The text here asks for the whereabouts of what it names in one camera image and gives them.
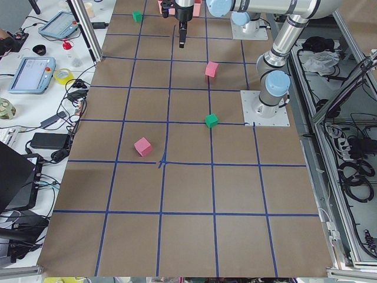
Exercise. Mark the red small object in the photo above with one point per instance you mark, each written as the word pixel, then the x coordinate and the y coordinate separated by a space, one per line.
pixel 67 45

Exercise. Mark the pink foam cube centre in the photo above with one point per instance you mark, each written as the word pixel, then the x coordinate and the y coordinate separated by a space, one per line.
pixel 211 69

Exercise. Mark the green foam cube near base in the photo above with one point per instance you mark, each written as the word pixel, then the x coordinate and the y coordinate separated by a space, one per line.
pixel 211 120

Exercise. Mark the camouflage tape roll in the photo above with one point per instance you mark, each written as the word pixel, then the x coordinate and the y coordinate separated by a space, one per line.
pixel 7 110

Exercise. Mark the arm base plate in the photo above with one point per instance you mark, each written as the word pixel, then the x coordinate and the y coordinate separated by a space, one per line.
pixel 255 113
pixel 260 35

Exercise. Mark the teach pendant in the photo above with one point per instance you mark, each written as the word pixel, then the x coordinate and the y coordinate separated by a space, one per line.
pixel 33 75
pixel 60 26

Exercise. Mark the black power adapter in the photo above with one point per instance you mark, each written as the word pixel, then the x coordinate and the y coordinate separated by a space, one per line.
pixel 49 141

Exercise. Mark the small black bowl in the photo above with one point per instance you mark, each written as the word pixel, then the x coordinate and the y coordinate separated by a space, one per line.
pixel 39 49

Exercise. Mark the black laptop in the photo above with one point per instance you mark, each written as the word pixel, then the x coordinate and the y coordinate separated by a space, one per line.
pixel 19 176

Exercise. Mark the pink plastic tray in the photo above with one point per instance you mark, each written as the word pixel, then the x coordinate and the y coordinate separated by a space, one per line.
pixel 172 11

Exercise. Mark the white crumpled cloth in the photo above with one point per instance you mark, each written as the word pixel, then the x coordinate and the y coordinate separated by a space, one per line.
pixel 322 63

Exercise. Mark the pink foam cube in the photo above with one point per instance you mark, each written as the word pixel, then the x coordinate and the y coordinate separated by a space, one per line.
pixel 143 147
pixel 211 69

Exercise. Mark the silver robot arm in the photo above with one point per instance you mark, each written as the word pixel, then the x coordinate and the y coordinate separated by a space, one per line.
pixel 275 83
pixel 247 21

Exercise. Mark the yellow tape roll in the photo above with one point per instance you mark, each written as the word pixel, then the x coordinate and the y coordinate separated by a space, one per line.
pixel 63 76

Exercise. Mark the green foam cube near tray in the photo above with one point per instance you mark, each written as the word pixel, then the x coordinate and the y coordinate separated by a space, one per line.
pixel 137 16

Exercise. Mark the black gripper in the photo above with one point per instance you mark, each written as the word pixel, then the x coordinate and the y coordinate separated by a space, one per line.
pixel 184 13

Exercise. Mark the aluminium frame post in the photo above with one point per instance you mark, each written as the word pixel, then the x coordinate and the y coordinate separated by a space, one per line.
pixel 78 10

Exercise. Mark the teach pendant near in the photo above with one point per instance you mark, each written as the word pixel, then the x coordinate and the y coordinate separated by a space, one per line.
pixel 33 75

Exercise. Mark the teach pendant far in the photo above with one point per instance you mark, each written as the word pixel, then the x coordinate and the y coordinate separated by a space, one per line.
pixel 60 26

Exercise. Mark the pink foam cube far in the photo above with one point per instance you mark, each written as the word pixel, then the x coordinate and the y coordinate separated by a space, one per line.
pixel 143 147

